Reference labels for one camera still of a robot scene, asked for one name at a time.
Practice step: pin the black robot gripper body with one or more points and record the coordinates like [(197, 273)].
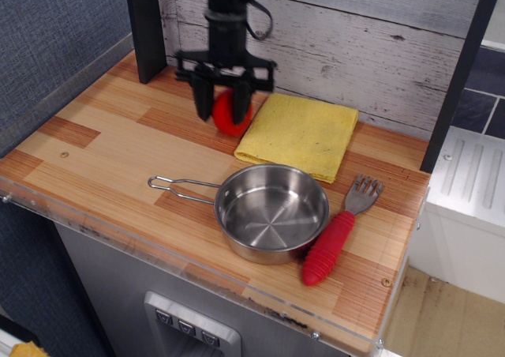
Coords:
[(226, 62)]

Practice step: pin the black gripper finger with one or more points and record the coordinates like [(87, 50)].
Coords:
[(241, 98), (203, 86)]

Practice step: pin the red toy tomato half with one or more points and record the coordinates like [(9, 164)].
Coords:
[(222, 115)]

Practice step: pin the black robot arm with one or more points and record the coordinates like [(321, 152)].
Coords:
[(239, 7)]

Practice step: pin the stainless steel pot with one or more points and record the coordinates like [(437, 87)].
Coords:
[(269, 213)]

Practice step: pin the yellow object bottom left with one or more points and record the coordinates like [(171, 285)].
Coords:
[(27, 350)]

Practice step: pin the yellow folded cloth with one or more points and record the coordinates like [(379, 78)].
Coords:
[(310, 135)]

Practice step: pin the grey toy cabinet front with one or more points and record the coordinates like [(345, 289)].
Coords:
[(116, 281)]

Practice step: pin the silver button panel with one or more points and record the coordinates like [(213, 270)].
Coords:
[(181, 331)]

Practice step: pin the white toy sink unit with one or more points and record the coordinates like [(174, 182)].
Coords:
[(460, 231)]

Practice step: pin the dark grey left post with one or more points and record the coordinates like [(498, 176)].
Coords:
[(147, 32)]

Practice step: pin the dark grey post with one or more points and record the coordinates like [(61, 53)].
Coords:
[(471, 46), (147, 32)]

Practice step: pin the red-handled metal fork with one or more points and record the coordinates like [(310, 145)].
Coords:
[(324, 253)]

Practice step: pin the dark grey right post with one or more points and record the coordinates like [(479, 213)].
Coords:
[(471, 46)]

